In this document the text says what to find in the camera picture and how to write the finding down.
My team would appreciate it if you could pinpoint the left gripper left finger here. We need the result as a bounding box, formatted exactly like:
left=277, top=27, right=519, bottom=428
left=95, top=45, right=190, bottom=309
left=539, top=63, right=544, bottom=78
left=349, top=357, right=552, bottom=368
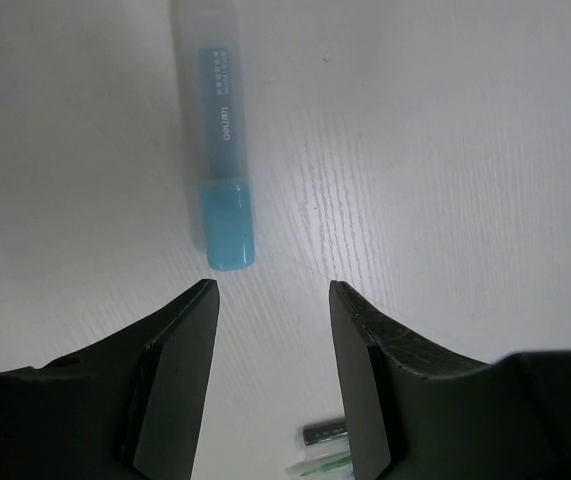
left=0, top=279, right=219, bottom=479

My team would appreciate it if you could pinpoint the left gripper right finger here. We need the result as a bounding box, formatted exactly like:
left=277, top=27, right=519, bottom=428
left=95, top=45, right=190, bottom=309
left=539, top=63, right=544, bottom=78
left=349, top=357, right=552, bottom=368
left=329, top=281, right=571, bottom=479

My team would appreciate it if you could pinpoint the light blue highlighter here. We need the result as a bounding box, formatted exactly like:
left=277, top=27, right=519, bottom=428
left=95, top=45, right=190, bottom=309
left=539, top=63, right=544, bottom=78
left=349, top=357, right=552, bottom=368
left=172, top=1, right=255, bottom=272

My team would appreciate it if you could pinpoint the green pen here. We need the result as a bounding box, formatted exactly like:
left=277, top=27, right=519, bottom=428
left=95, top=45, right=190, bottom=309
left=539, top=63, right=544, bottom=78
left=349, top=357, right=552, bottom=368
left=286, top=451, right=354, bottom=479

